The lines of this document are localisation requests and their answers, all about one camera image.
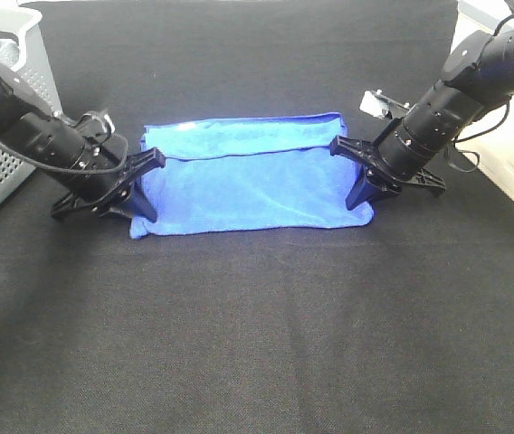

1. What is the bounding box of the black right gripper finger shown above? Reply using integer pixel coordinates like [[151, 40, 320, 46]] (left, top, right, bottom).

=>
[[345, 168, 377, 211], [369, 180, 402, 203]]

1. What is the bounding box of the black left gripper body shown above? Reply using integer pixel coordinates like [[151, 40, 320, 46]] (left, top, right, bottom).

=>
[[51, 135, 166, 220]]

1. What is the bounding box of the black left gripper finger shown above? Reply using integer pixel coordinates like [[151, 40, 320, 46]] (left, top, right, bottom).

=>
[[98, 207, 134, 218], [128, 181, 157, 222]]

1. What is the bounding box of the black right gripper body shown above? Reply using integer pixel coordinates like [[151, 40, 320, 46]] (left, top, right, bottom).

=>
[[329, 136, 446, 197]]

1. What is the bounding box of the blue microfiber towel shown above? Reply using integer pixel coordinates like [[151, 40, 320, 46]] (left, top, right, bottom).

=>
[[129, 112, 374, 239]]

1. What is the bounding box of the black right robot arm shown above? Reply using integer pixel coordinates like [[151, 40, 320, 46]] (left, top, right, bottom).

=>
[[329, 14, 514, 211]]

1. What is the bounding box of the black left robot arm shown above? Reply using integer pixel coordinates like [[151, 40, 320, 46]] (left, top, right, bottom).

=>
[[0, 63, 166, 222]]

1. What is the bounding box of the black table cloth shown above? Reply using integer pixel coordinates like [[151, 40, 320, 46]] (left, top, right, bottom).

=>
[[0, 1, 514, 433]]

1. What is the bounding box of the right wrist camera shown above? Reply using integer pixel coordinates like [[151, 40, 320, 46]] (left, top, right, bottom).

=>
[[359, 90, 412, 119]]

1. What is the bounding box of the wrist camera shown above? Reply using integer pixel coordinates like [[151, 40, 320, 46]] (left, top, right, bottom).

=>
[[359, 90, 412, 119], [75, 110, 116, 143]]

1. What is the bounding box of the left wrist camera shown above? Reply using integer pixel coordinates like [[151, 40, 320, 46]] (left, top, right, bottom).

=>
[[75, 110, 116, 143]]

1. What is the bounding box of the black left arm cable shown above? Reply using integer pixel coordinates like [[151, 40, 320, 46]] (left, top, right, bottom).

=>
[[0, 119, 127, 175]]

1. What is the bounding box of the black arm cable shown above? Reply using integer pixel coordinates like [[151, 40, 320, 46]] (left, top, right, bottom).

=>
[[0, 119, 127, 175], [442, 11, 514, 174]]

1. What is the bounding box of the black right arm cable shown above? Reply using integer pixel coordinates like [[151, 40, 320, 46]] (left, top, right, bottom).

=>
[[442, 11, 514, 174]]

